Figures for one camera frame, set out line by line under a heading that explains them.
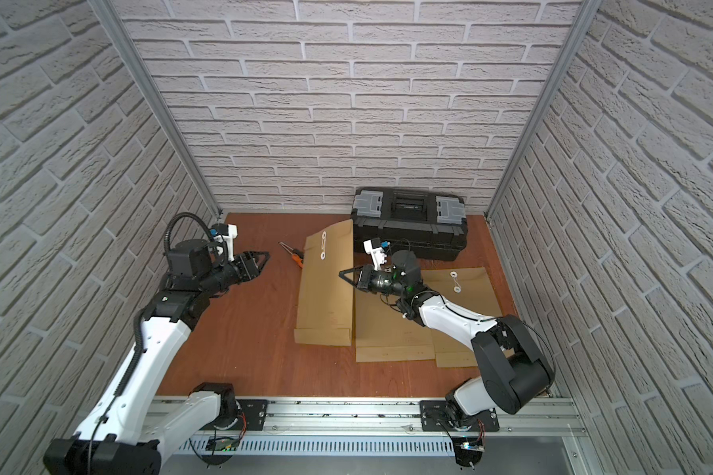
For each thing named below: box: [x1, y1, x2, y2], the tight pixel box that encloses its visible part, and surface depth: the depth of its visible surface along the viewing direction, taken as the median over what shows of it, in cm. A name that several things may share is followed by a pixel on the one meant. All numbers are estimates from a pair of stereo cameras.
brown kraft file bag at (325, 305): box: [294, 219, 354, 347], surface depth 82 cm
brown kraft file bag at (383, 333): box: [354, 285, 436, 364], surface depth 85 cm
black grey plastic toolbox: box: [350, 187, 469, 262], surface depth 98 cm
